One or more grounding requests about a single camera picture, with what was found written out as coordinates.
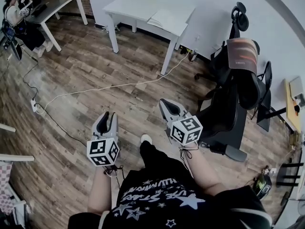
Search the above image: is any white notebook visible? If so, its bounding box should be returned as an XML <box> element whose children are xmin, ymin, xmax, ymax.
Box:
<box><xmin>146</xmin><ymin>8</ymin><xmax>189</xmax><ymax>31</ymax></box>

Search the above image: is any grey laptop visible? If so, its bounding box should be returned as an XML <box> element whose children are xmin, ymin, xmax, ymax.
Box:
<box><xmin>289</xmin><ymin>76</ymin><xmax>305</xmax><ymax>103</ymax></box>

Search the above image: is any black printed t-shirt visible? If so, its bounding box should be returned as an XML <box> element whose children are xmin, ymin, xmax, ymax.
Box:
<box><xmin>67</xmin><ymin>156</ymin><xmax>273</xmax><ymax>229</ymax></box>

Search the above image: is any pink checkered cloth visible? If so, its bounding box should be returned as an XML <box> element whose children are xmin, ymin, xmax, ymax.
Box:
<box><xmin>0</xmin><ymin>160</ymin><xmax>15</xmax><ymax>215</ymax></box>

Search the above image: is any long black cable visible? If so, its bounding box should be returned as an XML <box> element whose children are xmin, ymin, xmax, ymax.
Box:
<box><xmin>22</xmin><ymin>52</ymin><xmax>96</xmax><ymax>148</ymax></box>

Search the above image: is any black slatted stand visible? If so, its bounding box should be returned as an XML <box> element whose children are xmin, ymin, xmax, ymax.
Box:
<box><xmin>275</xmin><ymin>162</ymin><xmax>305</xmax><ymax>188</ymax></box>

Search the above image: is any white table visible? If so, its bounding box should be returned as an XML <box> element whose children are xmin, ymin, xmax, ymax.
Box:
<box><xmin>102</xmin><ymin>0</ymin><xmax>199</xmax><ymax>76</ymax></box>

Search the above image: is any person's left forearm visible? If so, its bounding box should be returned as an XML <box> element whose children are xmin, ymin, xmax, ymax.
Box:
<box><xmin>87</xmin><ymin>165</ymin><xmax>113</xmax><ymax>216</ymax></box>

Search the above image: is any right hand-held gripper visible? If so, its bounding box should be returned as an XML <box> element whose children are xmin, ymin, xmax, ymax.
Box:
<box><xmin>159</xmin><ymin>98</ymin><xmax>204</xmax><ymax>146</ymax></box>

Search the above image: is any black trouser leg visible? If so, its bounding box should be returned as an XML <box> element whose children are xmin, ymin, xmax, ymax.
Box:
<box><xmin>139</xmin><ymin>141</ymin><xmax>191</xmax><ymax>176</ymax></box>

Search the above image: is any long white cable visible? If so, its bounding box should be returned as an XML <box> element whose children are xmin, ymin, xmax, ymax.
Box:
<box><xmin>35</xmin><ymin>48</ymin><xmax>192</xmax><ymax>115</ymax></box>

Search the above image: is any black bag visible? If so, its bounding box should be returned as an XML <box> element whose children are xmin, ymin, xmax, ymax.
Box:
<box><xmin>252</xmin><ymin>173</ymin><xmax>273</xmax><ymax>200</ymax></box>

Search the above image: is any yellow table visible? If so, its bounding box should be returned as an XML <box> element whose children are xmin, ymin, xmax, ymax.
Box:
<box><xmin>283</xmin><ymin>76</ymin><xmax>304</xmax><ymax>134</ymax></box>

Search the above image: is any white shoe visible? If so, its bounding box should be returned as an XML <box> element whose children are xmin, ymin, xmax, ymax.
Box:
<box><xmin>140</xmin><ymin>134</ymin><xmax>153</xmax><ymax>146</ymax></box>

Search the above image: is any black folding chair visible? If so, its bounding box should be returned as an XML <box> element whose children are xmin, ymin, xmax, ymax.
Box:
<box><xmin>250</xmin><ymin>60</ymin><xmax>288</xmax><ymax>133</ymax></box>

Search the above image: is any grey desk with white legs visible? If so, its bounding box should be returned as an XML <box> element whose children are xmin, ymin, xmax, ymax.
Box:
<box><xmin>23</xmin><ymin>0</ymin><xmax>89</xmax><ymax>52</ymax></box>

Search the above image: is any person's right forearm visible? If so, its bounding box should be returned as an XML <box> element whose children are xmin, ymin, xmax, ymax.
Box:
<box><xmin>183</xmin><ymin>142</ymin><xmax>230</xmax><ymax>197</ymax></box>

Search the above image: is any orange striped brown cloth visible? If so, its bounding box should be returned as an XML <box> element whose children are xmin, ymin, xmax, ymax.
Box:
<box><xmin>226</xmin><ymin>38</ymin><xmax>260</xmax><ymax>75</ymax></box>

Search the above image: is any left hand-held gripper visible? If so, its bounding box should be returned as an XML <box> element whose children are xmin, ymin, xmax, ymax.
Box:
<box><xmin>86</xmin><ymin>111</ymin><xmax>121</xmax><ymax>167</ymax></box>

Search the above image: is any black office chair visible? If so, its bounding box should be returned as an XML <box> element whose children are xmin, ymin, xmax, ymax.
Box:
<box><xmin>193</xmin><ymin>1</ymin><xmax>273</xmax><ymax>162</ymax></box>

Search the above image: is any white bar rack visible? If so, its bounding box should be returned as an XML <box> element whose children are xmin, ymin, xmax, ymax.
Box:
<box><xmin>0</xmin><ymin>122</ymin><xmax>35</xmax><ymax>229</ymax></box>

